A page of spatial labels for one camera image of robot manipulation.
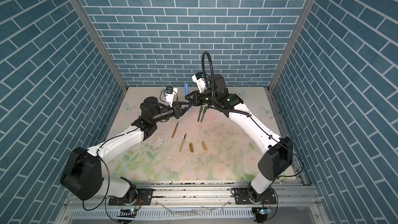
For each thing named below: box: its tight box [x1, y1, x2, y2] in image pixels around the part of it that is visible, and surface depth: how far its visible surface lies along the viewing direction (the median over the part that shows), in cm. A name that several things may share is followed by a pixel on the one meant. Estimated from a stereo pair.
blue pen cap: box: [184, 82, 189, 96], surface depth 73 cm
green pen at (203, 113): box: [200, 105, 207, 123], surface depth 108 cm
